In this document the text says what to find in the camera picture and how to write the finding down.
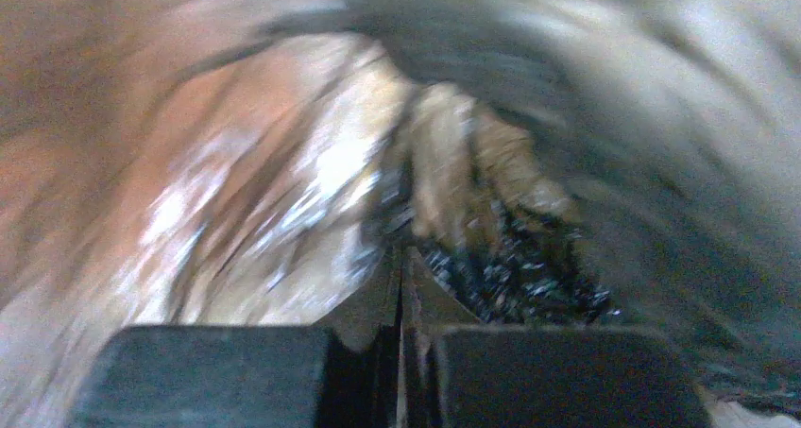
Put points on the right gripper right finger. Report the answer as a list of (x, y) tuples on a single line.
[(462, 373)]

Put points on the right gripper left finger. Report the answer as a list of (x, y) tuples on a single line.
[(339, 372)]

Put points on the black trash bag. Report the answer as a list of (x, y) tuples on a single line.
[(248, 162)]

